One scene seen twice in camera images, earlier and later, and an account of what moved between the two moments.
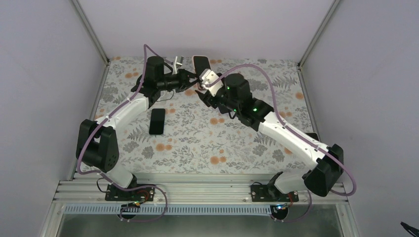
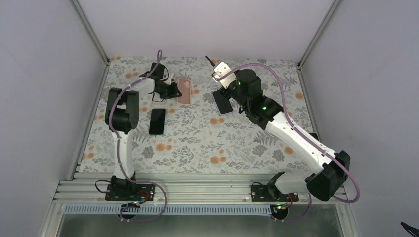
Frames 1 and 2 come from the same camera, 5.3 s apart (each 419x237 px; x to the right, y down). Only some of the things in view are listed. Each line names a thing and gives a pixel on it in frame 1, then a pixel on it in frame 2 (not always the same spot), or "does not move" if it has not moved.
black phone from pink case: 201,63 → 210,60
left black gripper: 184,83 → 174,92
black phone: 157,121 does not move
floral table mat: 184,134 does not move
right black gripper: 207,99 → 221,90
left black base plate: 114,193 does not move
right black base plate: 271,193 does not move
